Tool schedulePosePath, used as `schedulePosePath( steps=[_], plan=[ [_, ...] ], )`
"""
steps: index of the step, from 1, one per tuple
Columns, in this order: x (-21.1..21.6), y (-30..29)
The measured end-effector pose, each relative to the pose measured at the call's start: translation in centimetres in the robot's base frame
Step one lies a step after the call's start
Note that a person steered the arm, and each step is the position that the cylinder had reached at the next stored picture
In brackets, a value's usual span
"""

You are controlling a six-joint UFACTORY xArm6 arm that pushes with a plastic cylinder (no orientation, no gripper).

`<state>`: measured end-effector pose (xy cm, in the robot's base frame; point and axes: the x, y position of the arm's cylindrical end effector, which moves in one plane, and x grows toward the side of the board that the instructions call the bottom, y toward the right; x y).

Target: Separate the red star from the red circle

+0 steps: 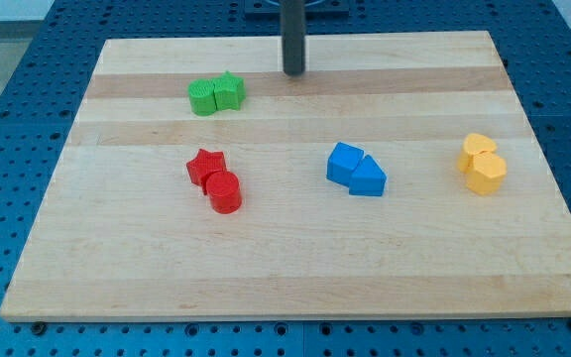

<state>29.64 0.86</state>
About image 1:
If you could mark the green circle block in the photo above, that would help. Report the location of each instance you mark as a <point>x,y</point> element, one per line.
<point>201,97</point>

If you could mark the yellow hexagon block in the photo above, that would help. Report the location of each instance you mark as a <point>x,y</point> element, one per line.
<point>486,173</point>

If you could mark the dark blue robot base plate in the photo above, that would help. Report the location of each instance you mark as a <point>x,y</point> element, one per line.
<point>256,9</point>

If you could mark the blue cube block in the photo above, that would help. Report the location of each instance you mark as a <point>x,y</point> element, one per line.
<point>342,162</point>

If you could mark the green star block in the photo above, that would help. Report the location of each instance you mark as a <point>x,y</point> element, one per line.
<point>229,91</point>

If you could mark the wooden board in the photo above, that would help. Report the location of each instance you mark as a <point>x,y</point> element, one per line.
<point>122,234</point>

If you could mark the red star block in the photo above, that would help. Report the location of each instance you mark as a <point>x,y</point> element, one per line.
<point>204,165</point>

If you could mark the blue triangle block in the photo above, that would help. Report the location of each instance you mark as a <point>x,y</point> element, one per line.
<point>368,179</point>

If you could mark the yellow heart block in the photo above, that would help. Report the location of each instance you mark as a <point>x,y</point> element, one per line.
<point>473,145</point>

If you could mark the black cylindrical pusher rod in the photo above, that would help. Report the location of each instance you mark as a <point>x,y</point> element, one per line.
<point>293,28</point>

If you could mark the red circle block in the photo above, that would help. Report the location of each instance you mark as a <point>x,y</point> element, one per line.
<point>223,190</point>

